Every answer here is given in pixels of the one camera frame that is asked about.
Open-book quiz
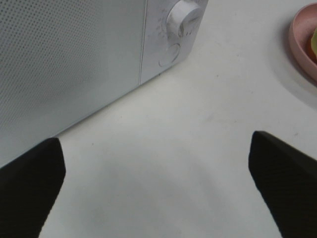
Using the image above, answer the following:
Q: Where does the white microwave door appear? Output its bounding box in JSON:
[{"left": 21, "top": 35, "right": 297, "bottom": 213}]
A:
[{"left": 0, "top": 0, "right": 146, "bottom": 165}]

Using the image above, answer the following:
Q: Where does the round white door-release button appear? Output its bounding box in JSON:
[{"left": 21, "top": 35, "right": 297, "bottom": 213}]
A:
[{"left": 159, "top": 44, "right": 180, "bottom": 67}]

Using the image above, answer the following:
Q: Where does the pink round plate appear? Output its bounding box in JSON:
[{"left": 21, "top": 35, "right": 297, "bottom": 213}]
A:
[{"left": 288, "top": 3, "right": 317, "bottom": 82}]

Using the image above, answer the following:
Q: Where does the white microwave oven body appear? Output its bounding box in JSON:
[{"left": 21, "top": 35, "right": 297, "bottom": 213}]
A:
[{"left": 140, "top": 0, "right": 208, "bottom": 85}]

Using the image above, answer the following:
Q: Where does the toast lettuce sandwich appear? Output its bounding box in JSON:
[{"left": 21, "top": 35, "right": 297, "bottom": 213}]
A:
[{"left": 306, "top": 29, "right": 317, "bottom": 63}]

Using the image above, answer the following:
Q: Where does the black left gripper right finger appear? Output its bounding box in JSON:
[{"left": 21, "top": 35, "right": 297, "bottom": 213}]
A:
[{"left": 248, "top": 131, "right": 317, "bottom": 238}]

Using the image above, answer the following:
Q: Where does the white timer knob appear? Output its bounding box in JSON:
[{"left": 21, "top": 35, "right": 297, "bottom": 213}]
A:
[{"left": 166, "top": 0, "right": 203, "bottom": 38}]

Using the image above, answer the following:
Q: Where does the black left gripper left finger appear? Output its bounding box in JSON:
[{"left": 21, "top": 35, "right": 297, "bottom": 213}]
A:
[{"left": 0, "top": 138, "right": 66, "bottom": 238}]

